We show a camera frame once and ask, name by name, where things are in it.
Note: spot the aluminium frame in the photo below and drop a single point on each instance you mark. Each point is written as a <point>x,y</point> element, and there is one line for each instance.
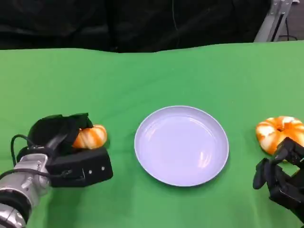
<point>268,21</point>

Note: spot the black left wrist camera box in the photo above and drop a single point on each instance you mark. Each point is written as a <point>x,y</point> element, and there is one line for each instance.
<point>80,166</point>

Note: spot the black curtain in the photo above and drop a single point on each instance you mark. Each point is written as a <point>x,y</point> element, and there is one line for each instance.
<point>95,21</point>

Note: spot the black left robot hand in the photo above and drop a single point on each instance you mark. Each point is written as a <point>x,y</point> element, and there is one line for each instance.
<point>54,128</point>

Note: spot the green table cloth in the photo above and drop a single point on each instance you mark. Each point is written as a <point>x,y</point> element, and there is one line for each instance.
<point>142,78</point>

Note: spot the lilac plate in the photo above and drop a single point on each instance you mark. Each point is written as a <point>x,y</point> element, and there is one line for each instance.
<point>180,147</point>

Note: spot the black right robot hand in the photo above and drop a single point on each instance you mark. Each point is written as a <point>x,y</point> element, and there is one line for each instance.
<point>282,180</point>

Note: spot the orange and white bread roll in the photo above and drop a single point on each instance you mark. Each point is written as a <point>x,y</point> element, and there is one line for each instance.
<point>268,135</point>
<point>92,137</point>

